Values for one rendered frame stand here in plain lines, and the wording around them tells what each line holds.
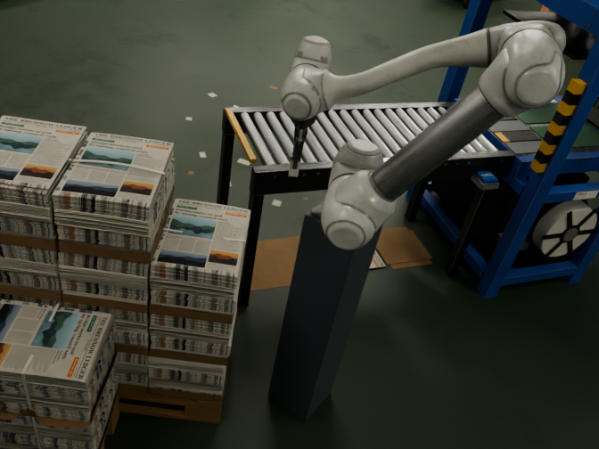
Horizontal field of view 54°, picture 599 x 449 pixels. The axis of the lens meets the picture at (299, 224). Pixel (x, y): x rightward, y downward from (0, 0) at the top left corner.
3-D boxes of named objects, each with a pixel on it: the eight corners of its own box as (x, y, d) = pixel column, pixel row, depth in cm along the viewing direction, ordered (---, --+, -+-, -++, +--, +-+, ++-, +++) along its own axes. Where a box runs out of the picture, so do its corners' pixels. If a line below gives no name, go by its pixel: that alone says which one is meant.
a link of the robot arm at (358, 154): (375, 192, 200) (391, 136, 187) (371, 224, 186) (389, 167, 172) (328, 182, 201) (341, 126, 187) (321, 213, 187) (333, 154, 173)
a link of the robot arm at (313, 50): (292, 78, 174) (283, 98, 164) (300, 27, 165) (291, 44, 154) (328, 86, 174) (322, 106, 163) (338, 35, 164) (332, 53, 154)
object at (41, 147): (48, 191, 174) (48, 188, 173) (-52, 176, 172) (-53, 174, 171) (88, 129, 203) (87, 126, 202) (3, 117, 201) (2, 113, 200)
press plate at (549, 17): (571, 62, 264) (574, 56, 262) (501, 15, 303) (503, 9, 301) (660, 62, 284) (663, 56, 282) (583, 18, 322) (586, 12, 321)
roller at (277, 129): (301, 162, 254) (308, 167, 258) (269, 108, 288) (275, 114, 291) (292, 169, 256) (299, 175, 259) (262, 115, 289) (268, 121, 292)
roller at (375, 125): (399, 167, 276) (402, 158, 272) (358, 116, 309) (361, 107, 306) (408, 166, 277) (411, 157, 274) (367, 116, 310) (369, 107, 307)
